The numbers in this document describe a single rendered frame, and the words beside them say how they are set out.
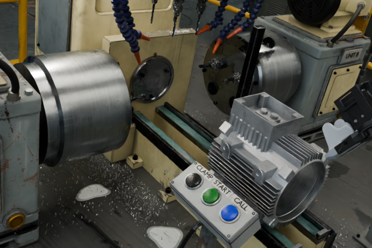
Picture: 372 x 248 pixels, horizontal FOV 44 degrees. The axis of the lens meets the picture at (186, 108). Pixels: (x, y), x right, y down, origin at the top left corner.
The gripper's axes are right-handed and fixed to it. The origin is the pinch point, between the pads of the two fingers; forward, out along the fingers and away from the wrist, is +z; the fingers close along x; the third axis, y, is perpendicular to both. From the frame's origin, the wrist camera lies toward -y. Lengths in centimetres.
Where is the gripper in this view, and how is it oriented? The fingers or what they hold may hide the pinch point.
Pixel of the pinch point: (333, 157)
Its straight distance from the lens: 87.7
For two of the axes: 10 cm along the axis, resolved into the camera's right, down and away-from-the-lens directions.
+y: -4.3, -8.4, 3.3
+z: -4.5, 5.1, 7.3
